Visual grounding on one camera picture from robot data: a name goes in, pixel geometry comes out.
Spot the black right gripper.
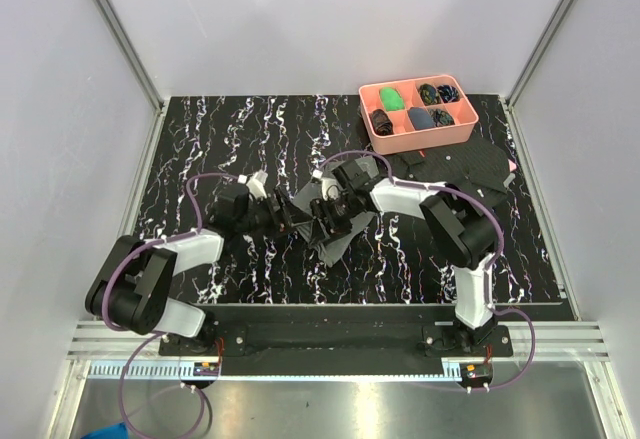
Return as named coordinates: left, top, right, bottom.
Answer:
left=308, top=192, right=359, bottom=249

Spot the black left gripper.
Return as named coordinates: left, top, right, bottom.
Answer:
left=236, top=187, right=311, bottom=241

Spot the grey cloth napkin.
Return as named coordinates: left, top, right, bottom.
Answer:
left=292, top=157, right=386, bottom=267

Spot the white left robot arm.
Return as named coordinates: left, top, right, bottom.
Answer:
left=85, top=171, right=313, bottom=355

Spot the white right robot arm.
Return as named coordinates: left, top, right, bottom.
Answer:
left=309, top=160, right=504, bottom=356

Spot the brown patterned rolled tie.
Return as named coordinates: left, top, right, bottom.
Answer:
left=370, top=109, right=394, bottom=137

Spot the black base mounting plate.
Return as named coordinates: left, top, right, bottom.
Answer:
left=159, top=305, right=513, bottom=381

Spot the green rolled cloth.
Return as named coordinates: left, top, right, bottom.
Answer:
left=379, top=86, right=405, bottom=111

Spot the blue-grey rolled cloth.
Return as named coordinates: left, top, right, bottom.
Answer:
left=408, top=107, right=435, bottom=131

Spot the pink divided organizer box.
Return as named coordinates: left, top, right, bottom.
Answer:
left=359, top=75, right=478, bottom=155

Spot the teal paisley rolled tie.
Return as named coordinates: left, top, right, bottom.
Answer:
left=430, top=109, right=455, bottom=127

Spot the dark striped button shirt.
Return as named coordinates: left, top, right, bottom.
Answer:
left=386, top=135, right=512, bottom=207

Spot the olive floral rolled tie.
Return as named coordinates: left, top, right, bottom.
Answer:
left=418, top=83, right=441, bottom=106

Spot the navy striped rolled tie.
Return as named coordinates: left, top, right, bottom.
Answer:
left=437, top=84, right=461, bottom=103

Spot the blue cloth scrap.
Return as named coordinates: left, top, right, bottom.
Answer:
left=82, top=422, right=129, bottom=439

